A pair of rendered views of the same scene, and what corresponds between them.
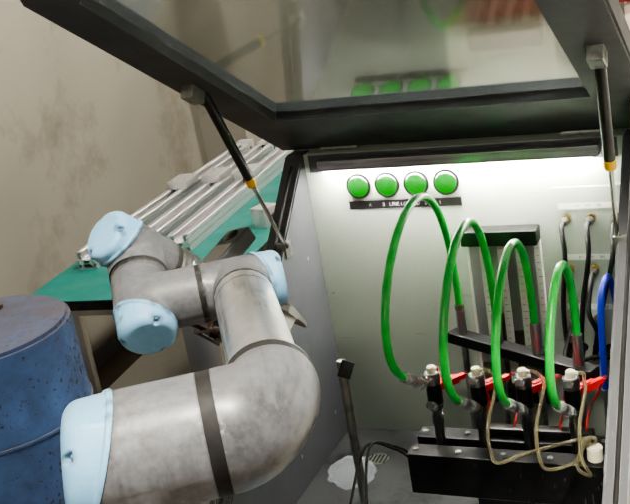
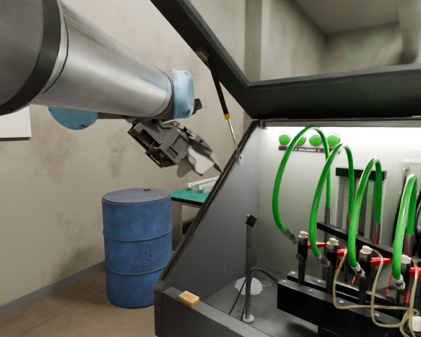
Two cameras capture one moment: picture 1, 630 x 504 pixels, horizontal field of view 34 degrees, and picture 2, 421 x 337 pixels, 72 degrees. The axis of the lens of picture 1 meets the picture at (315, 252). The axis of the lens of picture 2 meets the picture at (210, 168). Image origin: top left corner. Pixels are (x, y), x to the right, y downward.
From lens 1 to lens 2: 0.93 m
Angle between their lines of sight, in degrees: 17
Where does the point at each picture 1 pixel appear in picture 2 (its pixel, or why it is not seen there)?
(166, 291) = not seen: hidden behind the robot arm
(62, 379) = (159, 219)
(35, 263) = (176, 186)
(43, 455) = (144, 246)
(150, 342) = (69, 115)
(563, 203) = (406, 158)
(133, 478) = not seen: outside the picture
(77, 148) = not seen: hidden behind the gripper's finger
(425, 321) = (306, 216)
